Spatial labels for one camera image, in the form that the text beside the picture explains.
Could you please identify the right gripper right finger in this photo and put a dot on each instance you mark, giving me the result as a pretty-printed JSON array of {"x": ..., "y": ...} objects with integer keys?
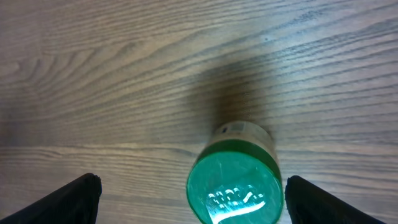
[{"x": 309, "y": 204}]

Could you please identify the green lid clear jar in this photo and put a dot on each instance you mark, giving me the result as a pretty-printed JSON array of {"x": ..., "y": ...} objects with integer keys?
[{"x": 236, "y": 178}]

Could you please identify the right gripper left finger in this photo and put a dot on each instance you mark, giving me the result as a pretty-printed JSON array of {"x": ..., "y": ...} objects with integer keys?
[{"x": 76, "y": 202}]

